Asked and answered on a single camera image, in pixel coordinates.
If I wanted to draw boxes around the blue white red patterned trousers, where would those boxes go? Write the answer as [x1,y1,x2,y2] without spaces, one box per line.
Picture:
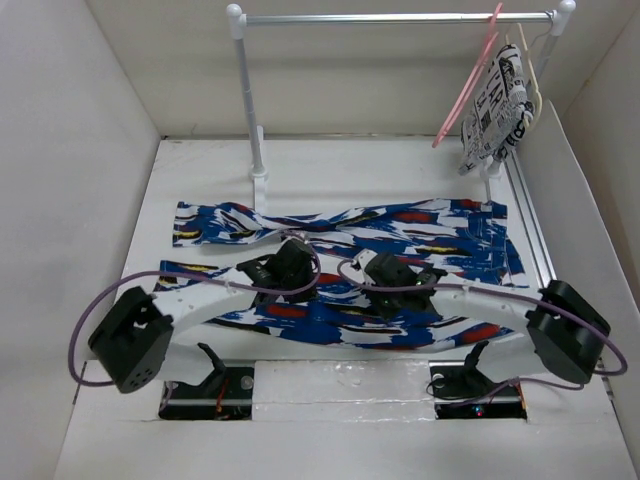
[173,199,529,352]

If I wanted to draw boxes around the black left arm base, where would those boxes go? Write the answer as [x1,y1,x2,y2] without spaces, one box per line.
[158,342,255,421]

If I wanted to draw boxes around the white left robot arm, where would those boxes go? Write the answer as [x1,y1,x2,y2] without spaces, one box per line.
[88,238,320,397]

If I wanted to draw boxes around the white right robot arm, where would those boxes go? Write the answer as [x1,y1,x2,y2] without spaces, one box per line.
[338,250,611,394]

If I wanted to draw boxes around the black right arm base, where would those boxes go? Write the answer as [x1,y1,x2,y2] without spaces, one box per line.
[425,340,527,420]

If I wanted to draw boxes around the pink plastic hanger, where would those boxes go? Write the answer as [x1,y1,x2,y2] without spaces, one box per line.
[432,2,503,148]

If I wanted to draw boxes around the cream plastic hanger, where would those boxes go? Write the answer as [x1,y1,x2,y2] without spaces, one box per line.
[516,22,543,132]

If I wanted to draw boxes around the white foam front board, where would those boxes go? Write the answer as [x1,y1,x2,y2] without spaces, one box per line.
[252,359,436,423]

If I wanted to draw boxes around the black white printed garment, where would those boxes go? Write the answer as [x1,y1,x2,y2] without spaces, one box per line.
[458,44,536,176]

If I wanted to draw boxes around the white metal clothes rack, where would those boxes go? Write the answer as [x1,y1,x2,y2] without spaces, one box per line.
[226,1,577,213]

